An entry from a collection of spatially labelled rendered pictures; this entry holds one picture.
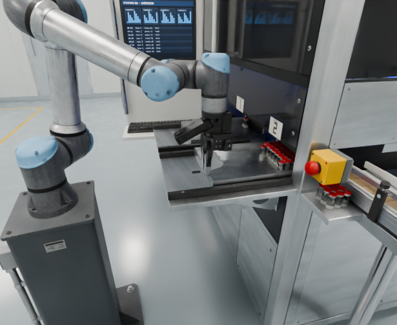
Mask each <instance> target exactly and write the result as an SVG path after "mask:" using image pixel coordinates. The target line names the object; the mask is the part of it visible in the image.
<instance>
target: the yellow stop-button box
mask: <svg viewBox="0 0 397 325"><path fill-rule="evenodd" d="M310 161H316V162H317V163H318V166H319V173H318V174H317V175H314V176H312V177H314V178H315V179H316V180H317V181H318V182H320V183H321V184H322V185H328V184H337V183H345V182H347V178H348V175H349V172H350V168H351V165H352V161H353V159H352V158H351V157H349V156H347V155H345V154H344V153H342V152H340V151H339V150H337V149H335V148H330V149H326V150H314V151H312V155H311V158H310Z"/></svg>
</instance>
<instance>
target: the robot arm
mask: <svg viewBox="0 0 397 325"><path fill-rule="evenodd" d="M3 8H4V11H5V14H6V16H7V18H8V19H9V20H10V22H11V23H12V24H13V25H14V26H15V27H16V28H18V29H19V30H20V31H22V32H23V33H25V34H27V35H29V36H30V37H33V38H34V39H37V40H38V41H40V42H41V43H42V44H43V45H44V49H45V59H46V69H47V74H48V83H49V89H50V99H51V105H52V115H53V120H54V121H53V122H52V123H51V124H50V125H49V130H50V135H39V136H36V137H31V138H29V139H27V140H25V141H23V142H21V143H20V144H19V145H18V146H17V148H16V149H15V156H16V161H17V165H18V166H19V168H20V170H21V173H22V176H23V179H24V181H25V184H26V187H27V190H28V199H27V209H28V212H29V214H30V215H31V216H32V217H35V218H38V219H47V218H52V217H57V216H59V215H62V214H64V213H66V212H68V211H69V210H71V209H72V208H73V207H74V206H75V205H76V204H77V202H78V198H77V193H76V191H75V190H74V189H73V187H72V186H71V185H70V183H69V182H68V181H67V178H66V174H65V169H66V168H68V167H69V166H70V165H72V164H74V163H75V162H76V161H78V160H80V159H81V158H83V157H84V156H86V155H87V154H88V153H89V152H90V151H91V149H92V147H93V145H94V139H93V136H92V134H91V133H90V132H89V131H90V130H89V129H88V128H87V126H86V124H85V123H83V122H82V121H81V109H80V100H79V81H78V71H77V55H78V56H80V57H82V58H83V59H85V60H87V61H89V62H91V63H93V64H95V65H97V66H99V67H101V68H103V69H105V70H107V71H109V72H111V73H113V74H114V75H116V76H118V77H120V78H122V79H124V80H126V81H128V82H130V83H132V84H134V85H136V86H138V87H140V88H141V89H142V91H143V93H144V94H145V95H146V96H147V97H148V98H149V99H150V100H152V101H156V102H161V101H165V100H167V99H170V98H172V97H173V96H175V95H176V94H177V93H178V92H180V91H181V90H182V89H184V88H186V89H201V109H202V111H201V116H202V117H201V118H199V119H198V120H196V121H194V122H193V123H190V124H189V125H187V126H186V127H184V128H182V129H180V130H178V131H177V132H175V133H174V137H175V140H176V141H177V143H178V144H179V145H181V144H183V143H185V142H187V141H188V140H190V139H191V138H193V137H195V136H197V135H199V134H201V136H200V140H201V159H202V166H203V171H204V173H205V175H206V176H209V173H210V171H211V170H213V169H216V168H220V167H222V166H223V161H221V160H220V156H218V155H217V153H216V152H214V151H216V150H218V151H231V150H232V138H233V134H232V133H231V127H232V112H230V111H229V110H228V109H227V103H228V90H229V73H230V57H229V55H227V54H224V53H204V54H203V55H202V58H201V60H199V61H190V60H175V59H167V60H162V61H158V60H157V59H155V58H153V57H151V56H149V55H147V54H145V53H143V52H141V51H139V50H137V49H135V48H133V47H131V46H129V45H127V44H125V43H123V42H121V41H120V40H118V39H116V38H114V37H112V36H110V35H108V34H106V33H104V32H102V31H100V30H98V29H96V28H94V27H92V26H90V25H88V24H87V23H88V17H87V11H86V9H85V6H84V4H83V3H82V1H81V0H3ZM229 139H231V144H230V147H227V146H229V143H228V142H227V141H228V140H229Z"/></svg>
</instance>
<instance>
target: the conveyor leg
mask: <svg viewBox="0 0 397 325"><path fill-rule="evenodd" d="M396 268H397V256H396V255H395V254H394V253H393V252H392V251H391V250H390V249H388V248H387V247H386V246H385V245H383V244H381V246H380V249H379V250H378V253H377V255H376V258H375V260H374V262H373V264H372V267H371V269H370V271H369V274H368V276H367V278H366V280H365V283H364V285H363V288H362V289H361V292H360V294H359V296H358V299H357V301H356V304H355V305H354V308H353V310H352V312H351V315H350V317H349V319H348V321H347V324H346V325H368V323H369V321H370V319H371V317H372V315H373V313H374V311H375V309H376V307H377V305H378V303H379V301H380V299H381V297H382V295H383V294H384V292H385V290H386V288H387V286H388V284H389V282H390V280H391V278H392V276H393V274H394V272H395V270H396Z"/></svg>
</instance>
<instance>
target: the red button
mask: <svg viewBox="0 0 397 325"><path fill-rule="evenodd" d="M305 172H306V174H307V175H310V176H314V175H317V174H318V173H319V166H318V163H317V162H316V161H308V162H306V164H305Z"/></svg>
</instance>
